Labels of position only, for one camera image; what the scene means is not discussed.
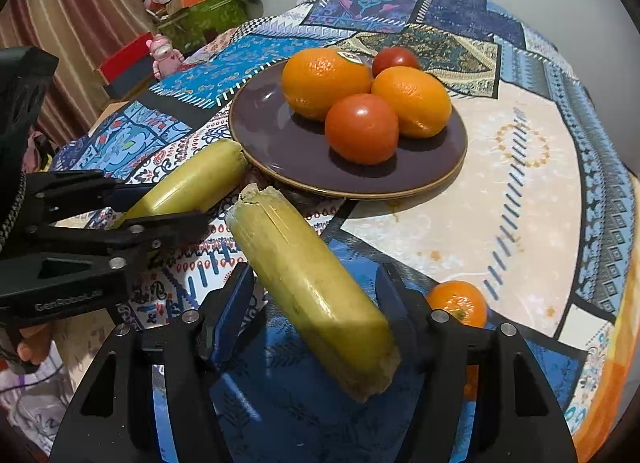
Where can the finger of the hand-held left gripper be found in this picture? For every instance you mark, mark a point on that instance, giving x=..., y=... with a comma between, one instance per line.
x=90, y=190
x=125, y=238

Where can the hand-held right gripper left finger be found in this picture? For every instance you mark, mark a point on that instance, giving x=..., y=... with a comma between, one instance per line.
x=235, y=313

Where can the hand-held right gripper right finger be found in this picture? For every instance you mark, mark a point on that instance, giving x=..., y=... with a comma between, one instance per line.
x=389, y=293

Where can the small tangerine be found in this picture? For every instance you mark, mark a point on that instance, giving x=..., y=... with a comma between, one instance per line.
x=470, y=384
x=457, y=304

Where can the red tomato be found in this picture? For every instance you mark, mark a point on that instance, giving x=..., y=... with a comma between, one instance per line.
x=395, y=60
x=361, y=130

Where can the dark purple plate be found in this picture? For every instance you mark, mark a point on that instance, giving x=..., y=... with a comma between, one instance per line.
x=280, y=143

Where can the orange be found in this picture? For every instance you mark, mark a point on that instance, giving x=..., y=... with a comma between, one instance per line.
x=320, y=85
x=415, y=103

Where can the person's left hand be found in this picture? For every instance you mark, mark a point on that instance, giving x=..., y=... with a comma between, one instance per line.
x=34, y=345

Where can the dark grey box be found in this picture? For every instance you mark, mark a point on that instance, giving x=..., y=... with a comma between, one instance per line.
x=130, y=83

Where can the red box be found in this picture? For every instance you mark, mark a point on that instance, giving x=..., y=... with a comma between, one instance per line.
x=122, y=55

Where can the striped brown curtain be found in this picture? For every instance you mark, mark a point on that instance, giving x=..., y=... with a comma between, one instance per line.
x=75, y=8

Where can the pink toy figure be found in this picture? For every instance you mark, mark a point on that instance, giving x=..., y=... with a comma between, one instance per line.
x=165, y=57

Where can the patchwork printed blanket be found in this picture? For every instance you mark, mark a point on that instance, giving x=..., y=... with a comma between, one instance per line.
x=525, y=168

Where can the pale floral cloth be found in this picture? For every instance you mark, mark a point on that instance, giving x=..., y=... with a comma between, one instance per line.
x=35, y=403

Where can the green printed box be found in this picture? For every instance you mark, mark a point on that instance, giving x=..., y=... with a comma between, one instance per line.
x=210, y=18

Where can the orange bed sheet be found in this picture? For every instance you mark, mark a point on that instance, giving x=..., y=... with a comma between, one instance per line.
x=607, y=368

